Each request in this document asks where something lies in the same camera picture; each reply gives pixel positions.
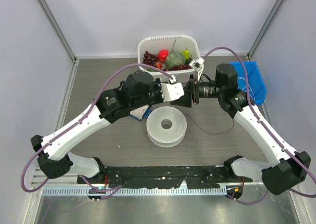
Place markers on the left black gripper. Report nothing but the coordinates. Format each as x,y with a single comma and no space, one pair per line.
158,85

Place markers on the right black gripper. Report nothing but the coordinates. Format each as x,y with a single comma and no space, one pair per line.
191,92

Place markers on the white perforated filament spool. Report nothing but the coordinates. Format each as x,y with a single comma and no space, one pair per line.
166,126

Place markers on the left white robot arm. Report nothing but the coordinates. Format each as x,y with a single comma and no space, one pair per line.
138,90

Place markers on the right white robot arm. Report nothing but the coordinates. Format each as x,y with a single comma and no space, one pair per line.
285,167

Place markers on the blue razor package box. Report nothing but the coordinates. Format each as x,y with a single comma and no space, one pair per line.
141,113

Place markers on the green lime fruit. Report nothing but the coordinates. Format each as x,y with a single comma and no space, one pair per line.
151,70

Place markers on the orange peach fruit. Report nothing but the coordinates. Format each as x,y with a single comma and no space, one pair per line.
159,65

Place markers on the dark red grape bunch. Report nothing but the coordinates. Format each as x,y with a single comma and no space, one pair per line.
178,67

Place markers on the dark blue grapes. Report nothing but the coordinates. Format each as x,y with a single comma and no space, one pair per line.
188,61

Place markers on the green melon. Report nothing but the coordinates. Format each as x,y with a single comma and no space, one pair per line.
174,58

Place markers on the red pomegranate fruit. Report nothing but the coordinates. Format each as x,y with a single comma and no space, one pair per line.
162,55

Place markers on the yellow green pear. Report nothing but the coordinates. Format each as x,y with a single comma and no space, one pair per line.
186,54

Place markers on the blue plastic storage bin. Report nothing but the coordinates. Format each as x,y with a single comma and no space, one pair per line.
256,84

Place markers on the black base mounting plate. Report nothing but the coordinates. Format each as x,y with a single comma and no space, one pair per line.
166,177

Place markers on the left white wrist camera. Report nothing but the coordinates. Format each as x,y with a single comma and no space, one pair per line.
172,90

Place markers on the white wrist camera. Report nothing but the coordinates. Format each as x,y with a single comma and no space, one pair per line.
172,90
198,66

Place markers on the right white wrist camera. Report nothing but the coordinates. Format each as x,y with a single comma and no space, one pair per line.
198,66

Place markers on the white slotted cable duct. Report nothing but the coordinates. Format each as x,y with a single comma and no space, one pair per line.
86,191

